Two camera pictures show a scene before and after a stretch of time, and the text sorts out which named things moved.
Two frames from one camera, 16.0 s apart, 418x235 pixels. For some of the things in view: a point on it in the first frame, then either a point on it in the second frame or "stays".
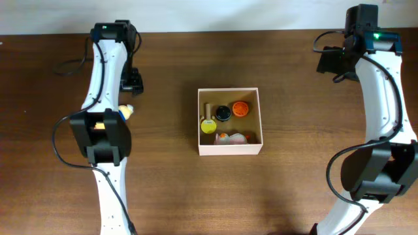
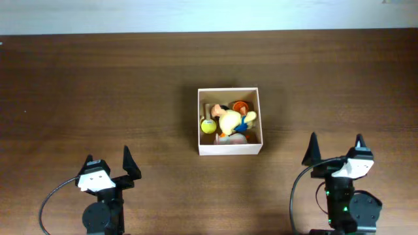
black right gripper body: x=338 y=62 to x=334 y=187
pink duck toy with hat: x=225 y=139 stays
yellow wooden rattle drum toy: x=208 y=125 stays
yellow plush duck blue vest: x=125 y=111 to x=231 y=120
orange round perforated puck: x=240 y=109 stays
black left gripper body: x=135 y=81 to x=122 y=182
